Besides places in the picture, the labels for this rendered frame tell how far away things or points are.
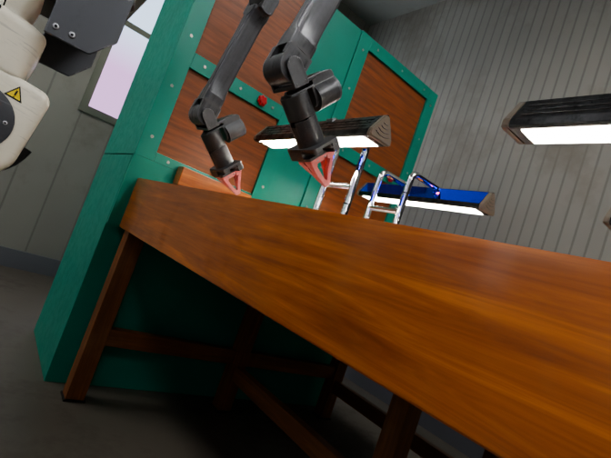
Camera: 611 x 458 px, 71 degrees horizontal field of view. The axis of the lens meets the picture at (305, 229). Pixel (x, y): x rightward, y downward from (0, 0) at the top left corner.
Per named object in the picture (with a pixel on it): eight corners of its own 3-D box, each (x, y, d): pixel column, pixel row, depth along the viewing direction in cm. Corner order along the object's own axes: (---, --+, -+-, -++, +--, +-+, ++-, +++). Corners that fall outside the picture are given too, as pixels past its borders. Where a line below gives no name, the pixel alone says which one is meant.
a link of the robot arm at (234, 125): (188, 111, 124) (200, 111, 117) (221, 96, 129) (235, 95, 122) (205, 150, 129) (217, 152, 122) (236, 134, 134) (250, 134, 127)
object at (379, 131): (370, 134, 109) (379, 107, 109) (252, 140, 159) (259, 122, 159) (390, 147, 113) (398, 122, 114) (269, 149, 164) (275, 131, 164)
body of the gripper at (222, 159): (228, 164, 134) (218, 143, 131) (244, 165, 126) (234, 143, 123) (211, 174, 131) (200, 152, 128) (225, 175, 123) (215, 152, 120)
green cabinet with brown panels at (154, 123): (135, 153, 151) (228, -88, 157) (103, 153, 195) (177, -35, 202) (383, 258, 231) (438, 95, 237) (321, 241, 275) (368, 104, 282)
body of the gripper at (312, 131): (311, 144, 95) (299, 113, 92) (341, 144, 87) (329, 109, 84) (289, 157, 93) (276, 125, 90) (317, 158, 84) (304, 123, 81)
